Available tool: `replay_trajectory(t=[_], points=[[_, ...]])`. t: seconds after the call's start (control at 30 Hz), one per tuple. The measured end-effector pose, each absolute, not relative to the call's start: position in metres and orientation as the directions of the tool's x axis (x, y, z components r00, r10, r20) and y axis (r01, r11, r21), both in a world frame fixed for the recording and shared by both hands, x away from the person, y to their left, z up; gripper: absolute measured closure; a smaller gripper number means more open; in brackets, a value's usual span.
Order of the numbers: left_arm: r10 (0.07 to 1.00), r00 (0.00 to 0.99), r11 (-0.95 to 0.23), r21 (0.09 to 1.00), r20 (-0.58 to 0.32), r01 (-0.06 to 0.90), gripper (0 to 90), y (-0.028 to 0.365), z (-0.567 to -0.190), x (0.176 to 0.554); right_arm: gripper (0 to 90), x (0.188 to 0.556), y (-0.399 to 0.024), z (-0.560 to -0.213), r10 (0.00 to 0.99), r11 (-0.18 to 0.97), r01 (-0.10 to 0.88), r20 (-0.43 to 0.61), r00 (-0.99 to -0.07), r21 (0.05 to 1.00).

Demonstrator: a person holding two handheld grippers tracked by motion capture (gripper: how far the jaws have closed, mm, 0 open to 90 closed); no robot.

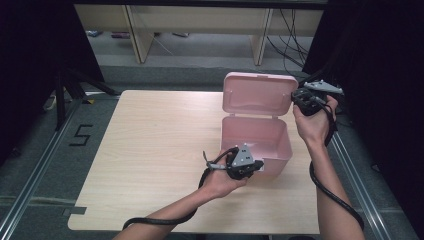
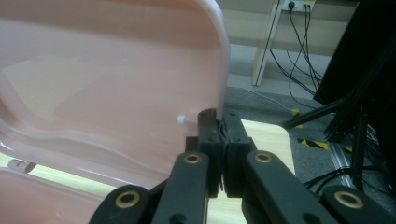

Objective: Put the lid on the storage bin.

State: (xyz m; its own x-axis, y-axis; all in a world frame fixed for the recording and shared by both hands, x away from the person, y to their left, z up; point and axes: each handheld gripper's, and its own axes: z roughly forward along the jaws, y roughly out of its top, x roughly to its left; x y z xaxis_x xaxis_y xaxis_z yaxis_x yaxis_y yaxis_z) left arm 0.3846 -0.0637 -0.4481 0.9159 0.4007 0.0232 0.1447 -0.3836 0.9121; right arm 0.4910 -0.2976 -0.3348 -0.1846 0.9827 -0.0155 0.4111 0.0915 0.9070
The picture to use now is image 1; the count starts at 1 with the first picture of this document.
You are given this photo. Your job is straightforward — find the metal floor rail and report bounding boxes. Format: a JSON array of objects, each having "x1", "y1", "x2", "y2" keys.
[
  {"x1": 328, "y1": 99, "x2": 392, "y2": 240},
  {"x1": 0, "y1": 98, "x2": 84, "y2": 240}
]

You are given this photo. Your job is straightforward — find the light wooden desk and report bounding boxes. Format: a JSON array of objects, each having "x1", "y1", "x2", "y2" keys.
[{"x1": 73, "y1": 3, "x2": 324, "y2": 66}]

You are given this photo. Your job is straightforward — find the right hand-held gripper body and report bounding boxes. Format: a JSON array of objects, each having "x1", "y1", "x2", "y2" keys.
[{"x1": 294, "y1": 79, "x2": 344, "y2": 117}]

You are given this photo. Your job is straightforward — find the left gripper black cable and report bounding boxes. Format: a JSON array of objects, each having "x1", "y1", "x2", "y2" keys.
[{"x1": 122, "y1": 147, "x2": 236, "y2": 232}]

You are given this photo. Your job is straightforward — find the pink box with white handle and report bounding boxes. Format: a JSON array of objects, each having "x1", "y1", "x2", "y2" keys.
[{"x1": 220, "y1": 71, "x2": 300, "y2": 178}]

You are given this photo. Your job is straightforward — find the person's left hand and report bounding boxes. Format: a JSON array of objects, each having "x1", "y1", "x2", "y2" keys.
[{"x1": 199, "y1": 150, "x2": 249, "y2": 200}]

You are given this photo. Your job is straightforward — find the grey cable plug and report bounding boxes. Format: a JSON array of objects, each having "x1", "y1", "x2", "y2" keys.
[{"x1": 202, "y1": 150, "x2": 228, "y2": 171}]

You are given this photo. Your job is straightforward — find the person's right hand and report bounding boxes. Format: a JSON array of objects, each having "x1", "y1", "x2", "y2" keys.
[{"x1": 293, "y1": 95, "x2": 339, "y2": 146}]

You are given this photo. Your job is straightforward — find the black curtain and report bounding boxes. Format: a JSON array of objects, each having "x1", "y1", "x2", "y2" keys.
[
  {"x1": 301, "y1": 0, "x2": 424, "y2": 231},
  {"x1": 0, "y1": 0, "x2": 106, "y2": 168}
]

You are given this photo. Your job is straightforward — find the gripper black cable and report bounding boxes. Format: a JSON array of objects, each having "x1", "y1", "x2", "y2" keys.
[
  {"x1": 308, "y1": 99, "x2": 365, "y2": 232},
  {"x1": 122, "y1": 147, "x2": 236, "y2": 232}
]

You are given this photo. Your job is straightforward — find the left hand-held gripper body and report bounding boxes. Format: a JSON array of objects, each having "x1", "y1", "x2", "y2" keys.
[{"x1": 226, "y1": 143, "x2": 256, "y2": 181}]

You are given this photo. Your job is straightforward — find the bundle of black cables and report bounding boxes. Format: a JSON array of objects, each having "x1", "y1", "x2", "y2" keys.
[{"x1": 266, "y1": 8, "x2": 310, "y2": 80}]

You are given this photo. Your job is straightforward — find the black tape strip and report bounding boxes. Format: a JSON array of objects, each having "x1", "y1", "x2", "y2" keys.
[{"x1": 62, "y1": 206, "x2": 88, "y2": 217}]

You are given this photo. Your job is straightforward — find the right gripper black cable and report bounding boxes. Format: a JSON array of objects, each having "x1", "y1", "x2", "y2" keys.
[{"x1": 308, "y1": 99, "x2": 365, "y2": 232}]

